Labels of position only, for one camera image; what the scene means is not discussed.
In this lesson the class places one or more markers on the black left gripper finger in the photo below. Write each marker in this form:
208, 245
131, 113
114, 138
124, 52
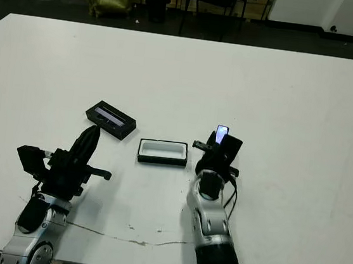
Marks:
93, 148
84, 144

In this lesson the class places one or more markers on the slim black camera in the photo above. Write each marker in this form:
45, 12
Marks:
221, 134

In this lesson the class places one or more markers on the black box lid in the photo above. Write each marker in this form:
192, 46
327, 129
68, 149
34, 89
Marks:
117, 130

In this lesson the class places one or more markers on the black trash bin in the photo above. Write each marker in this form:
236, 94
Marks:
157, 7

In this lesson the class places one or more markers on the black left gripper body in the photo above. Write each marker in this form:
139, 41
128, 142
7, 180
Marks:
66, 176

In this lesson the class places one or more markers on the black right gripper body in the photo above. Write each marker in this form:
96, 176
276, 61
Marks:
213, 161

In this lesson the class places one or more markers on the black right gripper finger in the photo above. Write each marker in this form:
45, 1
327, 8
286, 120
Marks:
211, 138

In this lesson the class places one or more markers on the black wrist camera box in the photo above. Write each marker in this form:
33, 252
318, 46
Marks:
31, 160
232, 148

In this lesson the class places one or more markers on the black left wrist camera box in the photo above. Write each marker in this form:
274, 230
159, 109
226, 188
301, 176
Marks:
31, 160

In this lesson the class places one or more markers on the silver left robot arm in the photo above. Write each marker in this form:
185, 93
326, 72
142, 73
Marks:
23, 248

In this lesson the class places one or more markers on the black box base white insert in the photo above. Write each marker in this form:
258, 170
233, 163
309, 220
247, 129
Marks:
162, 161

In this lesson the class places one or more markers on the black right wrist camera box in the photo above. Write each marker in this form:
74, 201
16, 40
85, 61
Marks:
232, 148

